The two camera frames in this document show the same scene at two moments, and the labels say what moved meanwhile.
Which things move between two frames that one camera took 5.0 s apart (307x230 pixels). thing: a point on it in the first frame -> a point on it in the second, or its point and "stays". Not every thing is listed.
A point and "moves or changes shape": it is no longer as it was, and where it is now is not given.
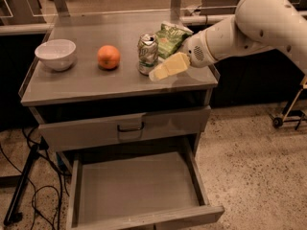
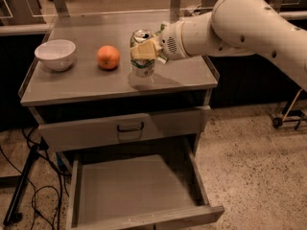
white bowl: x=58 y=54 stays
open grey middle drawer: x=137 y=191 stays
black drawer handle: x=129 y=130 stays
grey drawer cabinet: x=132 y=141 stays
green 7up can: x=148 y=50 moves or changes shape
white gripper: x=196 y=51 -> x=170 y=41
